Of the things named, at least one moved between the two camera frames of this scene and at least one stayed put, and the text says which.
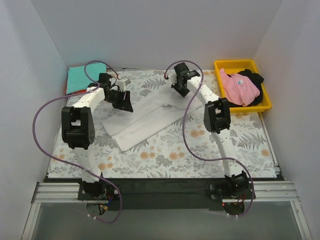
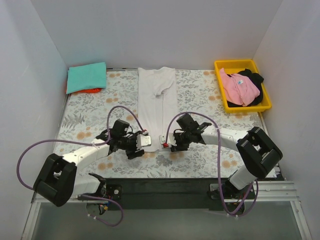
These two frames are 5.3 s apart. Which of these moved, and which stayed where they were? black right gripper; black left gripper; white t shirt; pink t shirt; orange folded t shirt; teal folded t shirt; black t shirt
Moved: black left gripper; white t shirt; black right gripper
Stayed: teal folded t shirt; orange folded t shirt; black t shirt; pink t shirt
